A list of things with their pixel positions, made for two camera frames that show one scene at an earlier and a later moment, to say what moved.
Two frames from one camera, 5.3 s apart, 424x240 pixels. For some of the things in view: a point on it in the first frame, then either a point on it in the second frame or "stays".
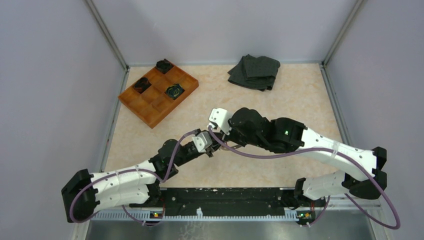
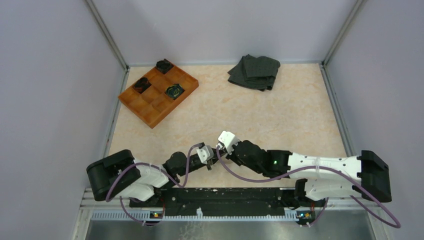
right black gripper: [230, 137] to [232, 156]
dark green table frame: [264, 198] stays
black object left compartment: [142, 85] stays
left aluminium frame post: [98, 19] stays
